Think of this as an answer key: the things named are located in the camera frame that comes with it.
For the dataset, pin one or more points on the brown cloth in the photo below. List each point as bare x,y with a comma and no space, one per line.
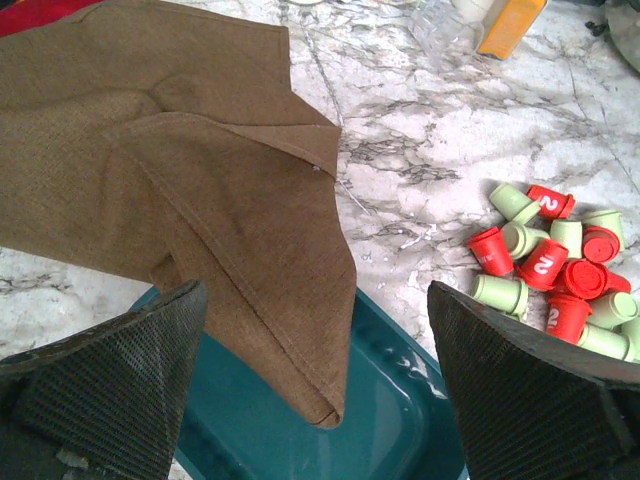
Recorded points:
165,143

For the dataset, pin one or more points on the green coffee capsule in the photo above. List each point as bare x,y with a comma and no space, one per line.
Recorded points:
612,310
507,296
521,240
605,342

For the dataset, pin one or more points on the teal storage basket tray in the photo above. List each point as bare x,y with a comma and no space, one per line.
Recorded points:
347,395

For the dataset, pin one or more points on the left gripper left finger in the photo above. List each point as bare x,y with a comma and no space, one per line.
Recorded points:
106,402

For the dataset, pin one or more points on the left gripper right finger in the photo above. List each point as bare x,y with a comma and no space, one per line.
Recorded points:
528,405

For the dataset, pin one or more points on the orange spice bottle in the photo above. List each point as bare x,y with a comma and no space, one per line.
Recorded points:
506,23

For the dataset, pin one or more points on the red cloth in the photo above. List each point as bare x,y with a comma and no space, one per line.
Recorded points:
18,16

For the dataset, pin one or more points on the red coffee capsule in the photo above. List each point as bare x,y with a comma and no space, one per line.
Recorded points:
490,250

